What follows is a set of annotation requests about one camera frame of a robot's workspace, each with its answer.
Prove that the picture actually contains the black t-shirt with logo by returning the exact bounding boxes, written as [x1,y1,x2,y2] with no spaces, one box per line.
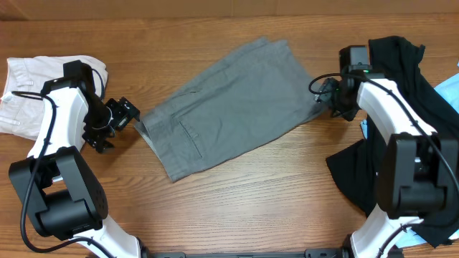
[326,36,458,247]

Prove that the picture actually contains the light blue garment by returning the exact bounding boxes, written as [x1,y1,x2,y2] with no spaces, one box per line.
[358,75,458,248]

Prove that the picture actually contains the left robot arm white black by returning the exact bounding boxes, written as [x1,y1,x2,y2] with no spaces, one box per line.
[9,79,150,257]

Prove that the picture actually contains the folded beige shorts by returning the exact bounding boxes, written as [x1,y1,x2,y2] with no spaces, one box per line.
[1,55,108,140]

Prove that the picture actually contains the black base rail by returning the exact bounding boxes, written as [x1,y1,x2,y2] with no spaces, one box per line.
[150,248,349,258]

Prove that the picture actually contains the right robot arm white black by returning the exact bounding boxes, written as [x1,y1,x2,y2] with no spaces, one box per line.
[305,69,458,257]

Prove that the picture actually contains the grey shorts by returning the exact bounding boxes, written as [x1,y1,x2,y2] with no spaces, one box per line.
[135,37,325,182]

